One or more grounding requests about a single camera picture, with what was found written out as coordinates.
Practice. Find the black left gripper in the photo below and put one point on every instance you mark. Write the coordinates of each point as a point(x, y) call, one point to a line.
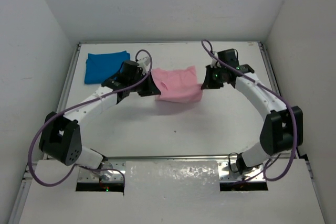
point(146, 85)

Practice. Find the blue folded t shirt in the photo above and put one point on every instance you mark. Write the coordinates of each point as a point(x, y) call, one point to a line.
point(99, 67)

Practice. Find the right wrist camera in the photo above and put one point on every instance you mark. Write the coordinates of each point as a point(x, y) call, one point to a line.
point(229, 56)

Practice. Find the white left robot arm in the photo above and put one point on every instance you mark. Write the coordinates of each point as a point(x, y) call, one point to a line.
point(61, 138)

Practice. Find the pink t shirt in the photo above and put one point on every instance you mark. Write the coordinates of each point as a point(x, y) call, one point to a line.
point(178, 86)

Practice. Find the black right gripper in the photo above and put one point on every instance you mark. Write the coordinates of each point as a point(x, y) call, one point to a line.
point(208, 83)

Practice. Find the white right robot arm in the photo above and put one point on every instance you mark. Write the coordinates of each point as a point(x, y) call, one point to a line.
point(277, 132)

